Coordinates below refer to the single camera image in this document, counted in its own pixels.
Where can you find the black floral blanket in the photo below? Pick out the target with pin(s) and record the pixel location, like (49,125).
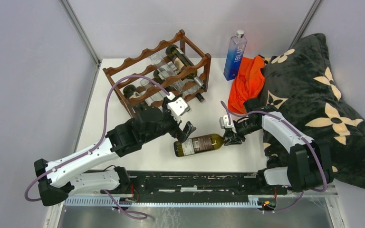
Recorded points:
(300,85)

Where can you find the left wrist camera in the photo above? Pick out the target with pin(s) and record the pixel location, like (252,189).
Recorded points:
(178,107)

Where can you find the dark green wine bottle labelled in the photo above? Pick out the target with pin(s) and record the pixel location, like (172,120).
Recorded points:
(130,91)

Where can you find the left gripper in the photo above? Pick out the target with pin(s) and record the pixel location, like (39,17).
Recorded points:
(177,132)

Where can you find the brown wooden wine rack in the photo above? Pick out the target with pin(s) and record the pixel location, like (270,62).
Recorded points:
(201,61)

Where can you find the aluminium corner post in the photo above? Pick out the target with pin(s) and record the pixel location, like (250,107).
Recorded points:
(80,31)
(306,21)

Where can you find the small clear glass bottle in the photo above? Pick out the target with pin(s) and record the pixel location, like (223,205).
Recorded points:
(159,61)

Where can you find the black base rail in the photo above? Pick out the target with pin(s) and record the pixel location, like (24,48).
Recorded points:
(194,187)

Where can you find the left aluminium corner post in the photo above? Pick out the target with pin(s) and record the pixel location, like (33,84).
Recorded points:
(80,31)

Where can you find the dark wine bottle brown label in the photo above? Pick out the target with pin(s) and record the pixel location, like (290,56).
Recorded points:
(181,61)

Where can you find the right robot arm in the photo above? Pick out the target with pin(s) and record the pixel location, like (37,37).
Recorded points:
(309,165)

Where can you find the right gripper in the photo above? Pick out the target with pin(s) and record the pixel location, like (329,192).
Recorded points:
(233,138)

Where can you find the dark wine bottle silver neck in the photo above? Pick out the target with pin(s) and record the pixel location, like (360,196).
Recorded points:
(198,144)

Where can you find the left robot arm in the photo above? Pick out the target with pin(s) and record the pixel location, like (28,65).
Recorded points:
(59,179)

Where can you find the tall clear glass bottle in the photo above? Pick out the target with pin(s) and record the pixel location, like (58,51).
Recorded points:
(147,85)

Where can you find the clear square bottle black cap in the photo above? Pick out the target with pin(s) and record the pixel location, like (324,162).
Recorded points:
(191,91)

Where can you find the blue square glass bottle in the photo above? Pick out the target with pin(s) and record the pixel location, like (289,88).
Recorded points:
(235,53)

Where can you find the orange cloth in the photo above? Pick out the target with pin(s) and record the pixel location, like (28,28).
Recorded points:
(248,83)

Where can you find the right aluminium corner post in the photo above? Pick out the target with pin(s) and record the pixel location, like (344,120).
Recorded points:
(306,21)

